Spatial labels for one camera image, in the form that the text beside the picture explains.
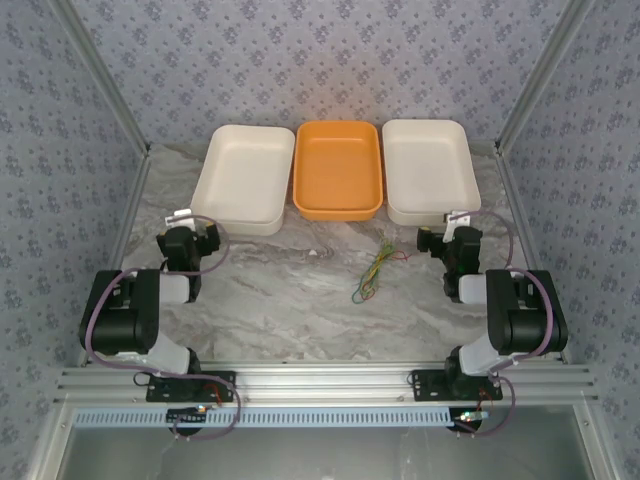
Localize white plastic tray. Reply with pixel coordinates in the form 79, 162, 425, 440
381, 118, 483, 227
189, 124, 297, 238

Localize orange plastic tray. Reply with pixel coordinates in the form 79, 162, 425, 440
292, 120, 385, 223

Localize small black controller board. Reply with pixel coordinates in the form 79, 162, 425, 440
450, 406, 491, 436
166, 405, 209, 433

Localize grey metal panel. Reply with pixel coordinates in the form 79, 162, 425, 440
29, 404, 609, 480

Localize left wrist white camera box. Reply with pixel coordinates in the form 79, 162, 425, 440
164, 208, 197, 230

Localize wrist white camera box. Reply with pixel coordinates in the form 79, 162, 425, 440
442, 209, 473, 242
164, 208, 197, 230

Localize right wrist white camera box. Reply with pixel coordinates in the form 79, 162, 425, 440
442, 209, 473, 242

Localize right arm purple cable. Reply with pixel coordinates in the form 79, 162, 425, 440
452, 209, 557, 438

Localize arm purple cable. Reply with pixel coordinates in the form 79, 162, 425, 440
452, 209, 557, 438
81, 214, 242, 442

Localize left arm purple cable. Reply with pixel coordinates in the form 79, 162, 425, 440
81, 214, 242, 442

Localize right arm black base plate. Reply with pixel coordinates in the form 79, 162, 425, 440
410, 369, 504, 403

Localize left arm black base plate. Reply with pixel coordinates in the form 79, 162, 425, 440
145, 370, 238, 404

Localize aluminium mounting rail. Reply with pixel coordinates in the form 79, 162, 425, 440
54, 362, 600, 407

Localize aluminium frame post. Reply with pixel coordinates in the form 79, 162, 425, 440
493, 0, 600, 157
52, 0, 153, 157

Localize grey slotted cable duct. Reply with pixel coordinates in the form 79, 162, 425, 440
73, 406, 455, 430

